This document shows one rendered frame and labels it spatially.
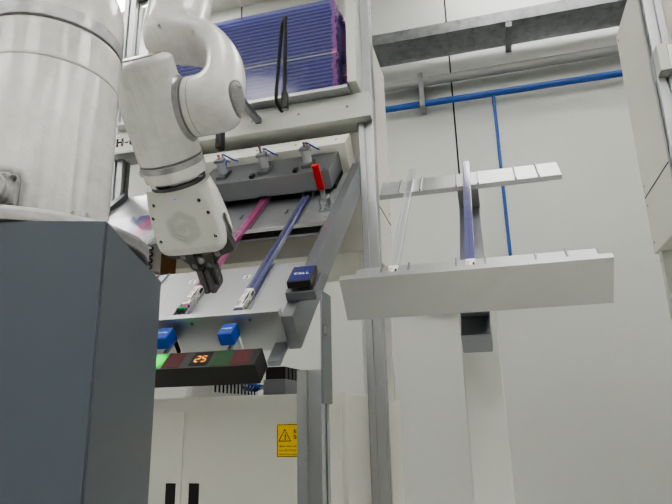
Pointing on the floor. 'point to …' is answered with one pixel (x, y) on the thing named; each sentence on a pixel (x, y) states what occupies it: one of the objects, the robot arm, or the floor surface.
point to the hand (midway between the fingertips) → (210, 277)
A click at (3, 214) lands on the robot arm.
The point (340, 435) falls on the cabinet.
